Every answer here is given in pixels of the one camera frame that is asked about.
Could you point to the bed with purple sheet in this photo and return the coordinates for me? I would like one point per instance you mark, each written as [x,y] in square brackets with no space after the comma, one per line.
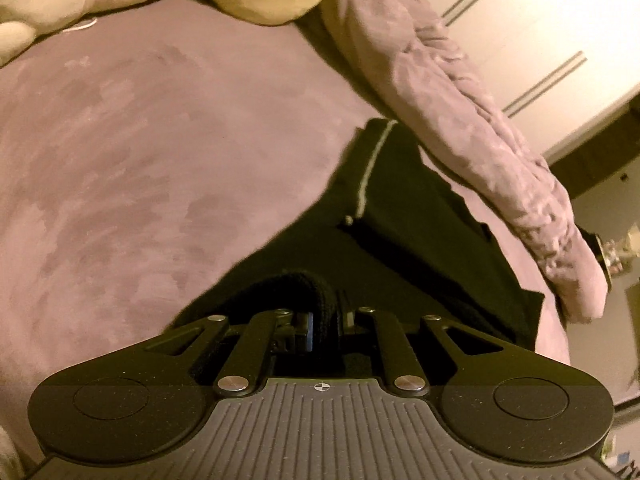
[125,185]

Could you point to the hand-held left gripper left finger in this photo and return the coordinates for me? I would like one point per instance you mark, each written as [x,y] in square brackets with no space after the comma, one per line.
[305,332]

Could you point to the wrapped flower bouquet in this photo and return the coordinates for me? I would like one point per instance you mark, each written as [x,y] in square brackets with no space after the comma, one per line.
[622,255]

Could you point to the black knit sweater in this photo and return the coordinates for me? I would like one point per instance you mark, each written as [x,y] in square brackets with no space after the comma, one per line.
[410,240]

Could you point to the white wardrobe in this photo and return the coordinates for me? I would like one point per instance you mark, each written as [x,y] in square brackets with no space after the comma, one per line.
[550,20]

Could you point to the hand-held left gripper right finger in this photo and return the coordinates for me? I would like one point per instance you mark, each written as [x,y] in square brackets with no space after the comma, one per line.
[346,322]

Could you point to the crumpled purple duvet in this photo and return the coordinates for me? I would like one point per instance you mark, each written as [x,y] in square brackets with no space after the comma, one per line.
[450,100]

